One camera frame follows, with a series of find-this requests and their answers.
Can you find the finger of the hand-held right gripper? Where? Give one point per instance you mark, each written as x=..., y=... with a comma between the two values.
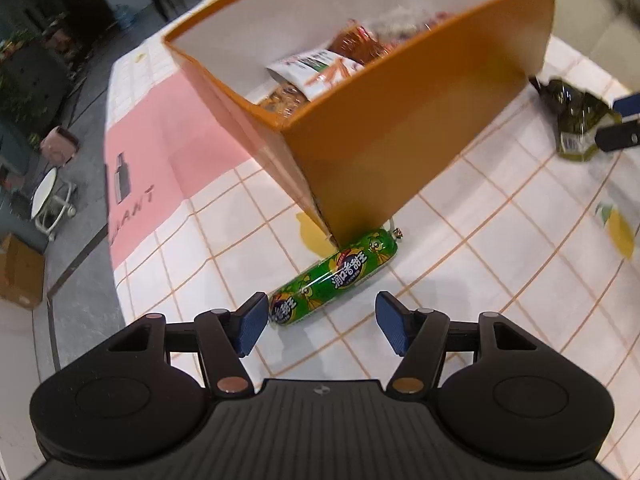
x=627, y=107
x=620, y=137

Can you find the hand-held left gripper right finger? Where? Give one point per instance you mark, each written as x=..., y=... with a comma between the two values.
x=392, y=322

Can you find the dark green foliage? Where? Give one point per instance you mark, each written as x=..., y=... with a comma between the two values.
x=20, y=105

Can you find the brown cardboard carton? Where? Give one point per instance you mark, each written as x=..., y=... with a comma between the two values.
x=20, y=270

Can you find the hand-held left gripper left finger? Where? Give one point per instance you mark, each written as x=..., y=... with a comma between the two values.
x=252, y=322

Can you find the orange cardboard box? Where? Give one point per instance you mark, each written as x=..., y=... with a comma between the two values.
x=400, y=135

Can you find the dark green snack packet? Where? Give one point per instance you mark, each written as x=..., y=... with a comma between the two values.
x=575, y=110

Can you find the white round side table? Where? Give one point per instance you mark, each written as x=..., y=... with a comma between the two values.
x=47, y=195

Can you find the beige sofa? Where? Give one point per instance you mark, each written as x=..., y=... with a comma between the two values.
x=600, y=25

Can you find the fried sticks snack packet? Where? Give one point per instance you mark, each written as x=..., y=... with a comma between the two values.
x=320, y=67

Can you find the green sausage stick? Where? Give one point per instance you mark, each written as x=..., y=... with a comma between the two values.
x=340, y=275

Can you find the red cartoon snack packet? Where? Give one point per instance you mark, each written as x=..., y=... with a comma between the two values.
x=357, y=42

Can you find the white counter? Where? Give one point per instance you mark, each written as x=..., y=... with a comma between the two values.
x=20, y=360

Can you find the clear nut snack packet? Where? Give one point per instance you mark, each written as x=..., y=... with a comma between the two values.
x=285, y=99

